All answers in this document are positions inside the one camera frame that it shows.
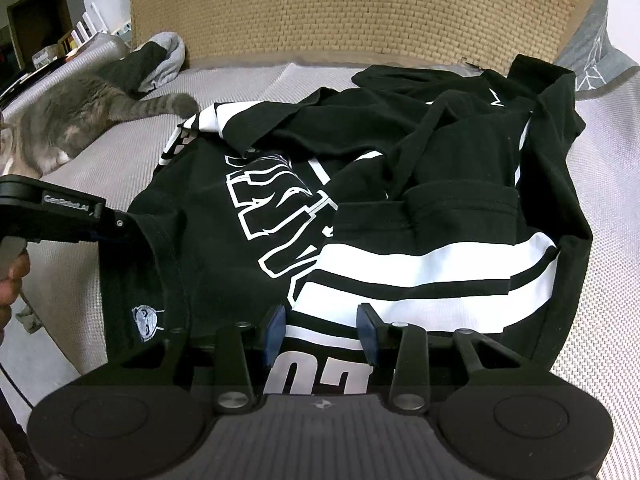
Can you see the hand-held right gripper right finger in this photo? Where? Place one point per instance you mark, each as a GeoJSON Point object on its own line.
{"type": "Point", "coordinates": [367, 332]}

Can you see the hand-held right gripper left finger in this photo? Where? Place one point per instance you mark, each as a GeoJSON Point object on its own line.
{"type": "Point", "coordinates": [275, 332]}

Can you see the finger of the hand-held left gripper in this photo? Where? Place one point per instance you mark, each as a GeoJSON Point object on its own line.
{"type": "Point", "coordinates": [122, 225]}

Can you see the person's left hand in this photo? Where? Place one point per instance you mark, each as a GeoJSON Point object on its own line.
{"type": "Point", "coordinates": [19, 280]}

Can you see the grey tabby cat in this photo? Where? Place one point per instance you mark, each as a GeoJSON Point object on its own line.
{"type": "Point", "coordinates": [65, 110]}

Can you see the black folded garment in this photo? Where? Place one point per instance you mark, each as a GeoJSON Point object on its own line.
{"type": "Point", "coordinates": [132, 67]}

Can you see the light grey garment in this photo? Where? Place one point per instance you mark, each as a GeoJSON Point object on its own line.
{"type": "Point", "coordinates": [167, 57]}

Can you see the tan woven mattress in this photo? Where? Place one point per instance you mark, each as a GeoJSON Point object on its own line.
{"type": "Point", "coordinates": [350, 5]}

